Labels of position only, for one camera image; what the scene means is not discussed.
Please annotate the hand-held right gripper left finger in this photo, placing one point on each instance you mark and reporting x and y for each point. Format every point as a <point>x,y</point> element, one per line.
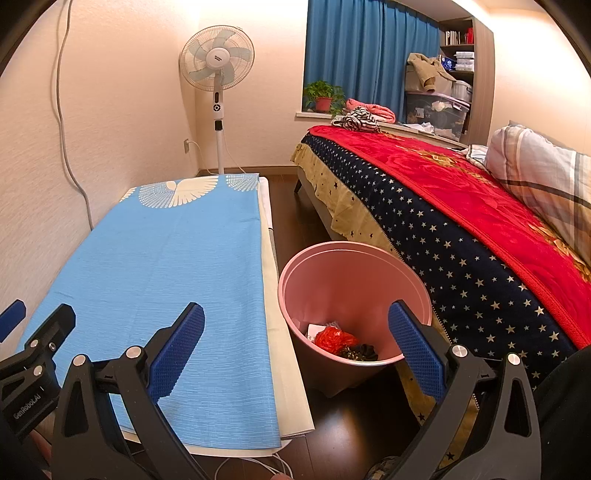
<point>178,350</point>

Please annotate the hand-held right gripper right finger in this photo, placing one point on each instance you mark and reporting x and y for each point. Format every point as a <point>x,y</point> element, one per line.
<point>415,350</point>

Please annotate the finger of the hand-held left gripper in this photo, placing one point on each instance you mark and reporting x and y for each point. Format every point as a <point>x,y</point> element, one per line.
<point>11,316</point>
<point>48,330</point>

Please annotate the black patterned packet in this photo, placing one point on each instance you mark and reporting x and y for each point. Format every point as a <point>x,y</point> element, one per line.
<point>362,353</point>

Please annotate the orange red plastic bag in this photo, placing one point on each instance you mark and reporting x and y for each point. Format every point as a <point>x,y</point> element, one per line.
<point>332,341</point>

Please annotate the pink plastic bin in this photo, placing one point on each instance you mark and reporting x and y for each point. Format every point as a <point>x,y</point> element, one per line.
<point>341,281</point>

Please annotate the blue printed tablecloth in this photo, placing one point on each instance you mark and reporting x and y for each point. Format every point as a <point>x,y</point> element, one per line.
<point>161,267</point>

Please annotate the navy star print quilt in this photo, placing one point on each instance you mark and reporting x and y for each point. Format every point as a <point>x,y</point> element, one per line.
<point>461,267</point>

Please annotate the patterned slipper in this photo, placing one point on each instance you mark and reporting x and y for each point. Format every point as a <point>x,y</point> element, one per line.
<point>383,468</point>

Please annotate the red patterned blanket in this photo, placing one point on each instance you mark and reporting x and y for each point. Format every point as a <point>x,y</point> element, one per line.
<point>461,194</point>

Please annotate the white grey crumpled cloth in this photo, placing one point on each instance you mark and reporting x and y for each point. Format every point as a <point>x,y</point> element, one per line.
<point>478,154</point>

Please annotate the plaid pillow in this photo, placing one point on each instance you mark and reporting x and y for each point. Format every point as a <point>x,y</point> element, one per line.
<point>540,170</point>

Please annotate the black white striped cloth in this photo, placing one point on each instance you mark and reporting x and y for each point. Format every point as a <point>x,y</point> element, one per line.
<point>358,120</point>

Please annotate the clear plastic storage box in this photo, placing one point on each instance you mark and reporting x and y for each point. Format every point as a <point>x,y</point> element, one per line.
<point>436,113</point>

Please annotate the pink folded cloth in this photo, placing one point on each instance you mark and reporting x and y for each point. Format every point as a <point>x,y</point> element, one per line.
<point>378,111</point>

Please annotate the translucent lidded container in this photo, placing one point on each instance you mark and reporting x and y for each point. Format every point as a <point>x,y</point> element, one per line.
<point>461,90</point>

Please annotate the potted green plant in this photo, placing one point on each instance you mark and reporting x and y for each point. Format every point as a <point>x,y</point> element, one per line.
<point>323,102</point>

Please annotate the khaki coat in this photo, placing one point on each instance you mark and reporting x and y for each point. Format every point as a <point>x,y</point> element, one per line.
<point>427,69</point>

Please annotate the white standing fan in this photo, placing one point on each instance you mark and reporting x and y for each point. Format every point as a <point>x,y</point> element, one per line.
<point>217,57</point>

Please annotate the blue curtain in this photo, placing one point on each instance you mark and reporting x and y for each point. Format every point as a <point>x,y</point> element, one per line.
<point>369,50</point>

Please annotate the wooden bookshelf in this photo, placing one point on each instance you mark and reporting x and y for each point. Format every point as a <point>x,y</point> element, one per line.
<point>457,39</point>

